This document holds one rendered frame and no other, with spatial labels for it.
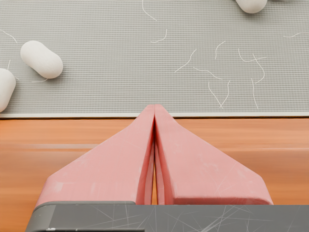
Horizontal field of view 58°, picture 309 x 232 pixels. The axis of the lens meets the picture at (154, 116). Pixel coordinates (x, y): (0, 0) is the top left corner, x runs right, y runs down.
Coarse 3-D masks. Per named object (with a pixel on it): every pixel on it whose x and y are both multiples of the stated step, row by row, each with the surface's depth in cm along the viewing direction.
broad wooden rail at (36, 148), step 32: (0, 128) 20; (32, 128) 20; (64, 128) 20; (96, 128) 19; (192, 128) 19; (224, 128) 19; (256, 128) 19; (288, 128) 19; (0, 160) 18; (32, 160) 18; (64, 160) 18; (256, 160) 17; (288, 160) 17; (0, 192) 17; (32, 192) 17; (288, 192) 17; (0, 224) 17
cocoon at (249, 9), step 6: (240, 0) 21; (246, 0) 21; (252, 0) 21; (258, 0) 21; (264, 0) 21; (240, 6) 22; (246, 6) 21; (252, 6) 21; (258, 6) 21; (252, 12) 21
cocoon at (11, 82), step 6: (0, 72) 20; (6, 72) 20; (0, 78) 20; (6, 78) 20; (12, 78) 20; (0, 84) 20; (6, 84) 20; (12, 84) 20; (0, 90) 20; (6, 90) 20; (12, 90) 21; (0, 96) 20; (6, 96) 20; (0, 102) 20; (6, 102) 20; (0, 108) 20
